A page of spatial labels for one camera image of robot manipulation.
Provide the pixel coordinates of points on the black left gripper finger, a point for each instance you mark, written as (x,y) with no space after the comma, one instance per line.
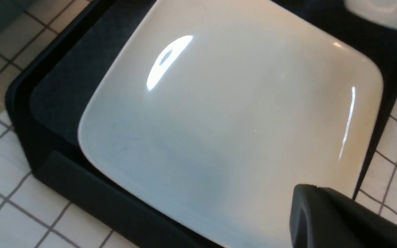
(321,217)

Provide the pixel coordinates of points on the large white square plate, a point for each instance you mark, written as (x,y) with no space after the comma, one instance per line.
(214,110)

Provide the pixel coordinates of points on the small white dish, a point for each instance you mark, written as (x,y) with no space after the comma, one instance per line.
(381,12)

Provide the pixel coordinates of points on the black serving tray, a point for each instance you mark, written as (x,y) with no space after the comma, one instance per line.
(45,104)

